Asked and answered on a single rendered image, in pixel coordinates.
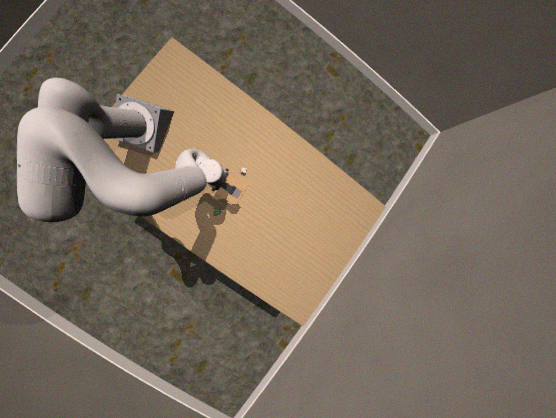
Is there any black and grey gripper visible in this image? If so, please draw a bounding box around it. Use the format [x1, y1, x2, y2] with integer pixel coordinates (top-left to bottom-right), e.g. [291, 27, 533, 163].
[208, 168, 229, 192]

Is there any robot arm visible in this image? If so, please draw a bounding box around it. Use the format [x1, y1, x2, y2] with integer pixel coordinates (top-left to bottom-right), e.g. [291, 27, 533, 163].
[17, 78, 242, 222]

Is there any tan textured mat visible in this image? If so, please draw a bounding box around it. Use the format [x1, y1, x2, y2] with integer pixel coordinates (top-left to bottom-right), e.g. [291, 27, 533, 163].
[213, 171, 249, 206]

